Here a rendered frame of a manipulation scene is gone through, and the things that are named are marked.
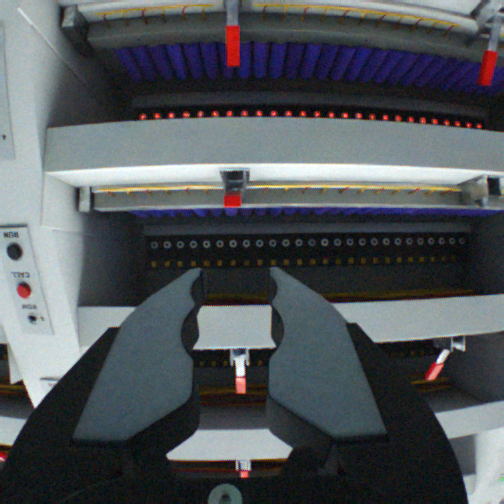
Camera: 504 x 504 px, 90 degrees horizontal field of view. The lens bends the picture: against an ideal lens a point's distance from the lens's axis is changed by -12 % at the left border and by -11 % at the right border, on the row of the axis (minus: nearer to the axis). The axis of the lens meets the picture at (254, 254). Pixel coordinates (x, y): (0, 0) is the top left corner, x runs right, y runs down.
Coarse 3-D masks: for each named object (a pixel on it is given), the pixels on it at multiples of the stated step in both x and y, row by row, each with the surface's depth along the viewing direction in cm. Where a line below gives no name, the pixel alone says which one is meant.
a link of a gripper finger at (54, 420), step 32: (96, 352) 8; (64, 384) 7; (32, 416) 6; (64, 416) 6; (32, 448) 5; (64, 448) 5; (96, 448) 5; (0, 480) 5; (32, 480) 5; (64, 480) 5; (96, 480) 5
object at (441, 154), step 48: (48, 144) 24; (96, 144) 24; (144, 144) 24; (192, 144) 25; (240, 144) 25; (288, 144) 25; (336, 144) 25; (384, 144) 25; (432, 144) 25; (480, 144) 25; (48, 192) 25
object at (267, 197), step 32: (128, 192) 29; (160, 192) 30; (192, 192) 30; (256, 192) 30; (288, 192) 30; (320, 192) 30; (352, 192) 31; (384, 192) 31; (416, 192) 31; (448, 192) 31
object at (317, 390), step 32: (288, 288) 11; (288, 320) 9; (320, 320) 9; (288, 352) 8; (320, 352) 8; (352, 352) 8; (288, 384) 7; (320, 384) 7; (352, 384) 7; (288, 416) 6; (320, 416) 6; (352, 416) 6; (320, 448) 6
